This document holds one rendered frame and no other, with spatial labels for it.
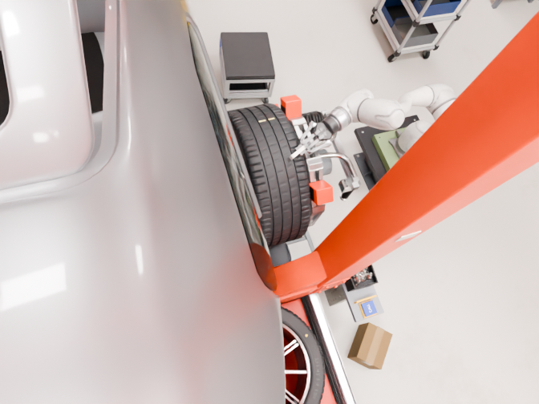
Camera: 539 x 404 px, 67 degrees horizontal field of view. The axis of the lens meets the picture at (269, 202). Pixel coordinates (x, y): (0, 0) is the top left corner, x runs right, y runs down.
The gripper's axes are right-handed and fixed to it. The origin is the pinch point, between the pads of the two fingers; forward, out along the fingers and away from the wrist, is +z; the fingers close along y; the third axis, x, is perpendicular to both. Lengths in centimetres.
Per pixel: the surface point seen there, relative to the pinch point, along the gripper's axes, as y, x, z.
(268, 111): 21.7, -11.5, -6.2
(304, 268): -42, -27, 22
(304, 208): -19.7, -9.7, 9.5
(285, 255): -39, -70, 15
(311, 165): -7.7, -6.3, -3.9
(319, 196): -19.5, -4.0, 3.0
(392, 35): 28, -133, -186
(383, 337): -115, -78, 0
